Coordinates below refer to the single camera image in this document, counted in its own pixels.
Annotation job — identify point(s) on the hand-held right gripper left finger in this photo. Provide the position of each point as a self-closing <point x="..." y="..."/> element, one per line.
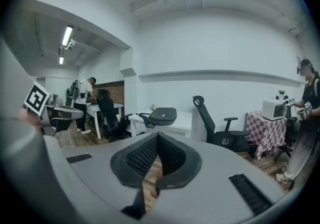
<point x="132" y="165"/>

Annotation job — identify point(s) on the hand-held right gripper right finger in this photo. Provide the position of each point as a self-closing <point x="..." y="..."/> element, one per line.
<point x="185" y="165"/>

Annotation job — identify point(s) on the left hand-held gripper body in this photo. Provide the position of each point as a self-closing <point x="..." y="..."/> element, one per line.
<point x="36" y="98"/>

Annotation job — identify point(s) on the dark grey backpack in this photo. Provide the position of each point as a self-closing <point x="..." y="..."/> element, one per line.
<point x="162" y="115"/>

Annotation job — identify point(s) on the person's right hand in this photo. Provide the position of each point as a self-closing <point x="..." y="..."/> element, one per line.
<point x="154" y="193"/>

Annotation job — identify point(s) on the fluorescent ceiling light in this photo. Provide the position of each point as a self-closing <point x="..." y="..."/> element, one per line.
<point x="67" y="35"/>
<point x="61" y="60"/>

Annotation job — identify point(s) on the white table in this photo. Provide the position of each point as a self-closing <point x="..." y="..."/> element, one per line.
<point x="182" y="119"/>

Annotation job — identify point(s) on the black mesh office chair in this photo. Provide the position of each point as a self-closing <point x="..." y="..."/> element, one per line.
<point x="212" y="128"/>

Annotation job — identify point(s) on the white-edged smartphone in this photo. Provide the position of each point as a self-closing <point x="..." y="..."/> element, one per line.
<point x="225" y="141"/>

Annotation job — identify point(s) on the white desk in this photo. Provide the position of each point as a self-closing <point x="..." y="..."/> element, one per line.
<point x="117" y="105"/>

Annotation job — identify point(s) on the small pink flower bouquet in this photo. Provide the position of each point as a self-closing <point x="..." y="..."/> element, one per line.
<point x="153" y="106"/>

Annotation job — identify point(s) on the pink checkered tablecloth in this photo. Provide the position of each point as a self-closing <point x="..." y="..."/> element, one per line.
<point x="265" y="133"/>

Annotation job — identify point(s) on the white microwave oven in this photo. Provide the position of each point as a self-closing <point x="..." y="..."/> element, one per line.
<point x="268" y="109"/>

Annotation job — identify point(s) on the small green potted plant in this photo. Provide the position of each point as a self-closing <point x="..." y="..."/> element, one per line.
<point x="281" y="92"/>

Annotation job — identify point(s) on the white ceiling camera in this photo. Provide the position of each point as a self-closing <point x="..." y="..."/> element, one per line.
<point x="70" y="44"/>

